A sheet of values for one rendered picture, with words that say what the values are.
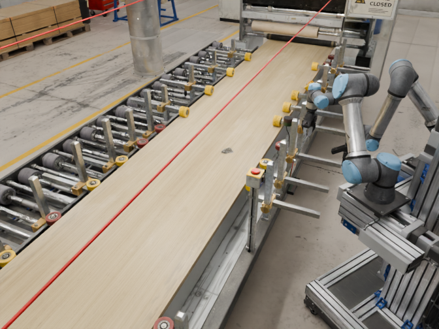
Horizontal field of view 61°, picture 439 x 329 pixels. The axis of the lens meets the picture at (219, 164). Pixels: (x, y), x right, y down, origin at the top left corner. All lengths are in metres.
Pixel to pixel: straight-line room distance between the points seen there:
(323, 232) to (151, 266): 1.86
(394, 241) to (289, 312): 1.06
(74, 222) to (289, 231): 1.82
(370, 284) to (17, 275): 2.07
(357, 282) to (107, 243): 1.64
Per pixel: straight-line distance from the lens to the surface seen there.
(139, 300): 1.71
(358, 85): 1.95
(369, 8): 4.51
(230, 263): 2.16
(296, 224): 3.34
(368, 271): 2.84
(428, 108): 2.39
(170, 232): 1.95
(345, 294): 2.67
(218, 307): 1.90
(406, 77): 2.19
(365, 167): 1.89
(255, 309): 2.75
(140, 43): 6.13
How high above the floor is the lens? 2.26
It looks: 35 degrees down
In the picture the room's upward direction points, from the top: straight up
